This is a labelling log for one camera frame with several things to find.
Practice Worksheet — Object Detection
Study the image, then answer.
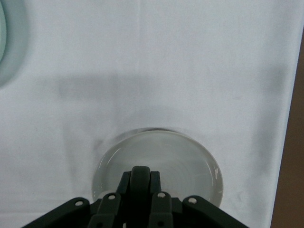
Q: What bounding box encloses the white mug with black handle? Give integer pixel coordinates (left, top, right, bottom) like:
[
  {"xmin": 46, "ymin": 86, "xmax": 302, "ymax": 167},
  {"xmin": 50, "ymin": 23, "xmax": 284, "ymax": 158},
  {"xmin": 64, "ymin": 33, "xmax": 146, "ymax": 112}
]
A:
[{"xmin": 91, "ymin": 127, "xmax": 225, "ymax": 210}]

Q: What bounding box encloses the green glass plate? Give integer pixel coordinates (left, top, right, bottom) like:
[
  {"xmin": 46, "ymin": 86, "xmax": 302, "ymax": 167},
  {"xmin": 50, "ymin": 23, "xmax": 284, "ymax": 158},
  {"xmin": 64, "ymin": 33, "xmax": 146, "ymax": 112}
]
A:
[{"xmin": 0, "ymin": 0, "xmax": 26, "ymax": 83}]

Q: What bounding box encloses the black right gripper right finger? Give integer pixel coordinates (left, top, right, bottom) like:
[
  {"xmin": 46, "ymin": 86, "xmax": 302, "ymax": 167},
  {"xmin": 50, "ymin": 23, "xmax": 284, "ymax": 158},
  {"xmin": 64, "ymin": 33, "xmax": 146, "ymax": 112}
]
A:
[{"xmin": 150, "ymin": 171, "xmax": 246, "ymax": 228}]

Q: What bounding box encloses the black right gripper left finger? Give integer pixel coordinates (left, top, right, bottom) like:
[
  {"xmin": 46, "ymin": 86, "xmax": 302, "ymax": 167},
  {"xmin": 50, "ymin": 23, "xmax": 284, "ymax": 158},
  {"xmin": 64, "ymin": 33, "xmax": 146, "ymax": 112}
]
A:
[{"xmin": 23, "ymin": 171, "xmax": 132, "ymax": 228}]

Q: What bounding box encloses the white square cloth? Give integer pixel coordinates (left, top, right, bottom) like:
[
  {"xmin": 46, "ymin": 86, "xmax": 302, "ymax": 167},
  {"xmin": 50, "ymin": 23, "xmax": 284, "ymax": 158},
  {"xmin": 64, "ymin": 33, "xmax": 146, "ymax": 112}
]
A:
[{"xmin": 0, "ymin": 0, "xmax": 304, "ymax": 228}]

